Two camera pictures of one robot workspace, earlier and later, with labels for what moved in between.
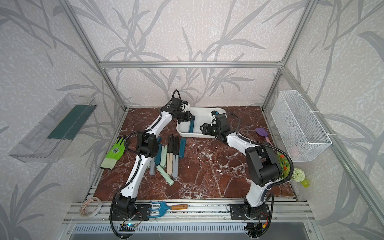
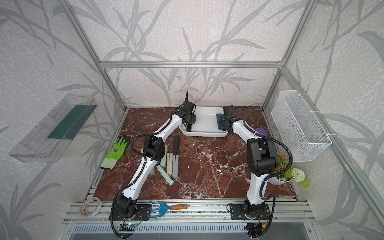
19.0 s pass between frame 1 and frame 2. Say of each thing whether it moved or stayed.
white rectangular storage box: stayed
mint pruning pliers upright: stayed
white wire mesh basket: stayed
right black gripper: moved
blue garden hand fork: stayed
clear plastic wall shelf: stayed
